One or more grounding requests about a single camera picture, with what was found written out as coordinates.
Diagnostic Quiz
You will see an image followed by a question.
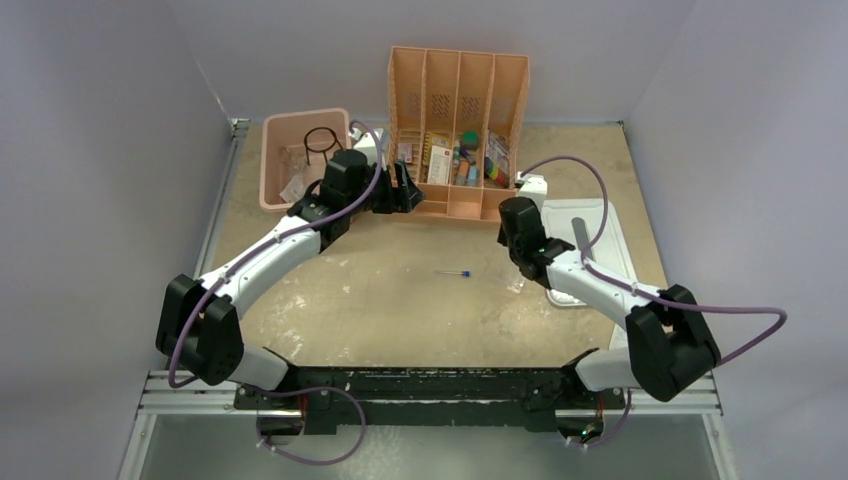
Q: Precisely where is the blue eraser block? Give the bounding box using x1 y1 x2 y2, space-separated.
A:
466 165 480 187

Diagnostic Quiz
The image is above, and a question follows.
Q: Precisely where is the small glass beaker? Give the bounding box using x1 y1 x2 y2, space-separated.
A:
279 146 308 176

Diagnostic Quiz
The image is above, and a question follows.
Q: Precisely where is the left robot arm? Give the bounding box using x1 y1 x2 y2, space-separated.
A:
155 149 424 409

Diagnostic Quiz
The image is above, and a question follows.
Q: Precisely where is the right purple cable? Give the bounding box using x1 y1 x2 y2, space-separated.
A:
519 155 788 452

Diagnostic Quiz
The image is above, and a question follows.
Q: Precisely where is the pink file organizer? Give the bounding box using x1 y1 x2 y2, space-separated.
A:
388 46 530 226

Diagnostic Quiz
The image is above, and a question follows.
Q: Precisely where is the lower blue-capped test tube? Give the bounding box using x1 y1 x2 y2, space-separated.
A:
434 270 471 278

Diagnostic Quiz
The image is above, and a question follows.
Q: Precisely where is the white plastic packet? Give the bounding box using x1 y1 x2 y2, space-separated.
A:
279 174 313 203

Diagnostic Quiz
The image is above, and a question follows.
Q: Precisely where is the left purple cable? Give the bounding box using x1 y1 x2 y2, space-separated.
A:
166 119 387 465

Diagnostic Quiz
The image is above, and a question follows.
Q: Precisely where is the clear test tube rack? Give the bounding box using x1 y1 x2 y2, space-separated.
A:
497 274 526 294

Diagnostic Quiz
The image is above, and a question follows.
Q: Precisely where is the black tripod ring stand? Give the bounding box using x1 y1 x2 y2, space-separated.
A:
302 126 348 166

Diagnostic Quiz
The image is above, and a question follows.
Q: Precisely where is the white plastic lid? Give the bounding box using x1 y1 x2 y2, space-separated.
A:
541 198 637 280

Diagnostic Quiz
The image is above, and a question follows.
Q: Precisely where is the marker pen pack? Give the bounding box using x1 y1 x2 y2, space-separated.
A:
484 130 510 188

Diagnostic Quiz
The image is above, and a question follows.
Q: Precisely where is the white paper box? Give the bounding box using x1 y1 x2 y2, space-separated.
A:
427 145 453 185

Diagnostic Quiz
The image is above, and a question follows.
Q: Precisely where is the pink plastic bin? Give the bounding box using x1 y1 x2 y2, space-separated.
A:
259 108 350 213

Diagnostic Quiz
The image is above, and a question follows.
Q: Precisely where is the purple cable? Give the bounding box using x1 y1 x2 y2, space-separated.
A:
519 155 788 452
166 119 387 465

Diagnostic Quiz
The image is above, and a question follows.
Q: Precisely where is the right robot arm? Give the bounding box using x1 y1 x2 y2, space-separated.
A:
498 197 722 407

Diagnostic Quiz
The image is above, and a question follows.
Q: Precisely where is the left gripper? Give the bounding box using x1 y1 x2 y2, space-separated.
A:
346 160 422 218

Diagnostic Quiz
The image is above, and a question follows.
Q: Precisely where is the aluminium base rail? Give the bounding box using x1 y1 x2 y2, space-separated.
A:
119 366 738 479

